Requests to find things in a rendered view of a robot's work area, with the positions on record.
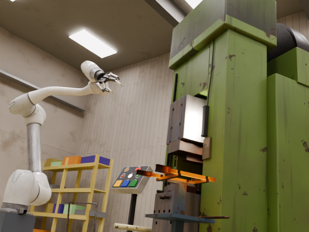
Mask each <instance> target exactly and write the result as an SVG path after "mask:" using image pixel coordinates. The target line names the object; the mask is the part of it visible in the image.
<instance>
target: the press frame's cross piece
mask: <svg viewBox="0 0 309 232"><path fill-rule="evenodd" d="M210 46H211V43H208V44H207V45H206V46H205V47H203V48H202V49H200V50H199V51H198V52H197V53H196V54H194V55H193V56H192V57H190V58H189V59H188V60H187V65H186V76H185V86H184V96H185V95H186V94H188V95H191V96H194V97H197V98H200V97H203V98H207V90H208V75H209V60H210Z"/></svg>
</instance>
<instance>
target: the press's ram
mask: <svg viewBox="0 0 309 232"><path fill-rule="evenodd" d="M205 105H207V100H204V99H200V98H197V97H194V96H191V95H188V94H186V95H185V96H183V97H181V98H180V99H178V100H176V101H175V102H173V103H171V104H170V113H169V122H168V131H167V140H166V144H167V145H169V143H171V142H174V141H176V140H179V139H183V140H186V141H190V142H194V143H198V144H201V145H203V139H205V137H201V130H202V116H203V106H205Z"/></svg>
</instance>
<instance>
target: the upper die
mask: <svg viewBox="0 0 309 232"><path fill-rule="evenodd" d="M186 153H188V154H193V155H197V156H201V157H202V153H203V145H201V144H198V143H194V142H190V141H186V140H183V139H179V140H176V141H174V142H171V143H169V146H168V154H171V155H175V156H179V157H182V156H183V154H186Z"/></svg>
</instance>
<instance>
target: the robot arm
mask: <svg viewBox="0 0 309 232"><path fill-rule="evenodd" d="M81 70H82V72H83V73H84V74H85V76H86V77H87V78H88V79H89V80H90V81H89V82H88V85H87V86H86V87H84V88H69V87H45V88H42V89H39V90H35V91H32V92H29V93H26V94H23V95H21V96H19V97H17V98H15V99H14V100H12V101H11V102H10V103H9V105H8V109H9V111H10V112H11V113H12V114H15V115H17V114H20V115H22V117H23V120H24V124H25V126H26V127H27V159H28V170H21V169H17V170H16V171H14V172H13V173H12V175H11V176H10V178H9V180H8V182H7V185H6V189H5V192H4V197H3V202H2V205H1V208H0V212H2V213H10V214H17V215H27V216H34V214H32V213H29V212H28V206H29V205H33V206H39V205H42V204H45V203H46V202H48V201H49V200H50V198H51V195H52V191H51V188H50V186H49V183H48V179H47V176H46V175H45V174H44V173H43V166H42V142H41V126H42V125H43V122H44V121H45V119H46V113H45V111H44V109H43V108H42V107H41V106H40V105H38V103H39V102H40V101H42V100H43V99H44V98H46V97H48V96H51V95H72V96H82V95H88V94H91V93H93V94H98V95H101V96H105V95H107V94H108V93H109V92H111V93H112V94H114V93H113V91H112V90H110V88H109V85H108V82H107V81H114V82H116V83H117V84H118V85H120V86H121V87H123V86H122V84H121V82H120V81H119V80H120V79H119V77H118V76H116V75H114V74H112V73H111V72H110V74H105V73H104V71H103V70H102V69H100V68H99V67H98V66H97V65H96V64H95V63H93V62H91V61H85V62H83V63H82V64H81ZM109 76H111V77H109Z"/></svg>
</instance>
